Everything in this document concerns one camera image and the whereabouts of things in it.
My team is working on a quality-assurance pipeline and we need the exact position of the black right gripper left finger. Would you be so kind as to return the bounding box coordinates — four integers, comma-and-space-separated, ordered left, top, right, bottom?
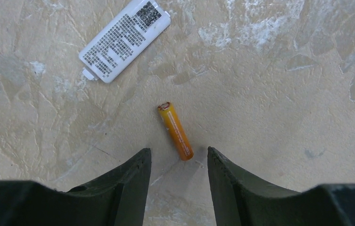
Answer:
0, 148, 151, 226

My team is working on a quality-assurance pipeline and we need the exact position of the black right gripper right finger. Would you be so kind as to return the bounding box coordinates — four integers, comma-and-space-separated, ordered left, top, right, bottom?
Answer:
207, 147, 355, 226

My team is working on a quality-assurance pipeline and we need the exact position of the orange battery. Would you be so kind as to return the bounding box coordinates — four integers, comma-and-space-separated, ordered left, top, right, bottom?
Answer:
157, 102, 194, 161

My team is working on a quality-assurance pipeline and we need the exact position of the white remote battery cover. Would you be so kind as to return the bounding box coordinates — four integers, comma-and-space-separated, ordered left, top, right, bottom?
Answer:
79, 0, 171, 83

